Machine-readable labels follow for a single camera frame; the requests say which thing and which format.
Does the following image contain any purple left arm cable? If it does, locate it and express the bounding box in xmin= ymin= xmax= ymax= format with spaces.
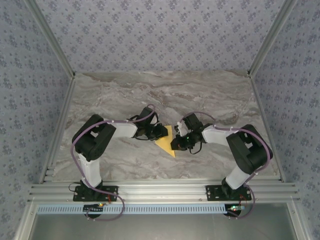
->
xmin=70 ymin=104 xmax=158 ymax=222

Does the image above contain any aluminium side rail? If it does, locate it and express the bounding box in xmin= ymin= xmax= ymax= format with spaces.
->
xmin=38 ymin=76 xmax=77 ymax=185
xmin=248 ymin=74 xmax=287 ymax=183

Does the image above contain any controller board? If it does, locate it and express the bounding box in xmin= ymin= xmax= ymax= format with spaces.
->
xmin=83 ymin=203 xmax=105 ymax=214
xmin=224 ymin=203 xmax=245 ymax=216

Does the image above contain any left controller board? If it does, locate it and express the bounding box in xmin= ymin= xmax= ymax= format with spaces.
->
xmin=83 ymin=203 xmax=105 ymax=214

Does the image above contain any aluminium cross rail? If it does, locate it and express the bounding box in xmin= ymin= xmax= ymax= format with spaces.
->
xmin=27 ymin=181 xmax=301 ymax=203

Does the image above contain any grey metal panel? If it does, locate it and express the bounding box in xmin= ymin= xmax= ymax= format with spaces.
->
xmin=27 ymin=212 xmax=300 ymax=240

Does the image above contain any right controller board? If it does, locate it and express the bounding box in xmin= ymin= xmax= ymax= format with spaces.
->
xmin=224 ymin=203 xmax=245 ymax=216

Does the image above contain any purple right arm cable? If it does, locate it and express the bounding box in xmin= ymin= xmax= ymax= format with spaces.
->
xmin=184 ymin=111 xmax=274 ymax=220

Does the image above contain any aluminium frame post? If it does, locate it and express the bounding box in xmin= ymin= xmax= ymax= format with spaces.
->
xmin=247 ymin=0 xmax=300 ymax=78
xmin=23 ymin=0 xmax=77 ymax=78
xmin=14 ymin=201 xmax=38 ymax=240
xmin=287 ymin=201 xmax=310 ymax=240

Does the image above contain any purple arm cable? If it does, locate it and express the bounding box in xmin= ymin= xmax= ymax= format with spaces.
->
xmin=184 ymin=111 xmax=274 ymax=220
xmin=70 ymin=104 xmax=158 ymax=222

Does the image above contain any pale yellow paper sheet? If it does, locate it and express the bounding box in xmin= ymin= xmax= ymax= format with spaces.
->
xmin=154 ymin=124 xmax=177 ymax=158

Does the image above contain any white slotted cable duct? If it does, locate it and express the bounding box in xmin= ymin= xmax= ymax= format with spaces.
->
xmin=36 ymin=204 xmax=247 ymax=215

